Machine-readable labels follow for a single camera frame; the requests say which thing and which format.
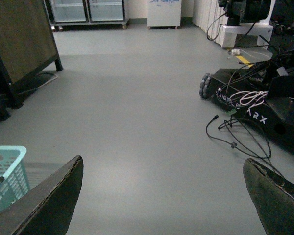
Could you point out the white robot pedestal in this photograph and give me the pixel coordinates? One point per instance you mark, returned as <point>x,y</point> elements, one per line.
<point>228,34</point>

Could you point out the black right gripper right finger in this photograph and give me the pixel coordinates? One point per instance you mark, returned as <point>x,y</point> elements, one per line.
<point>272,196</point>

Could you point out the glass door display cabinet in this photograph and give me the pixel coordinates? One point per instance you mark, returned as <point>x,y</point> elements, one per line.
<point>71,13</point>

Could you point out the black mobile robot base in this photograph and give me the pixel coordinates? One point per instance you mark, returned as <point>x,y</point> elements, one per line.
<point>261,92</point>

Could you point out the white freezer cabinet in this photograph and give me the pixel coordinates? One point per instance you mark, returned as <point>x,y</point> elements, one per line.
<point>164,13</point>

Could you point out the light blue plastic basket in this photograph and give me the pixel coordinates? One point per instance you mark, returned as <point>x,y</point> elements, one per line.
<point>14,182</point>

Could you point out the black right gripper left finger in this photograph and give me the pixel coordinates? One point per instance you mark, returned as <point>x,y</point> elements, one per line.
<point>48,208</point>

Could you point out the dark wooden board stand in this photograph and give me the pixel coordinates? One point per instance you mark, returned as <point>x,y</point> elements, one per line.
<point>27,45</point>

